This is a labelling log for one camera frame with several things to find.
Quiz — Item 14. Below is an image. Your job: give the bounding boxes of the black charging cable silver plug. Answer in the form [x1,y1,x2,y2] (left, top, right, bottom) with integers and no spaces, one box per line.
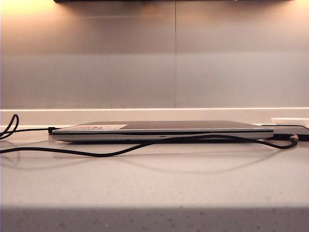
[0,133,300,158]

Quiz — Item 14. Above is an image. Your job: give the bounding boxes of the silver Dell laptop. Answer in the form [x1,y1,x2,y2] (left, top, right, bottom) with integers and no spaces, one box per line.
[52,120,275,143]

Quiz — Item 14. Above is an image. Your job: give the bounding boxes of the white pink laptop sticker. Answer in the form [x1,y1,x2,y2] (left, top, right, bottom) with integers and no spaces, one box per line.
[76,124,128,130]

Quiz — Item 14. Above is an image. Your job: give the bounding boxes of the white shallow dish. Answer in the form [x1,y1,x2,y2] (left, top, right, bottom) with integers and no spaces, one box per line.
[270,117,307,126]

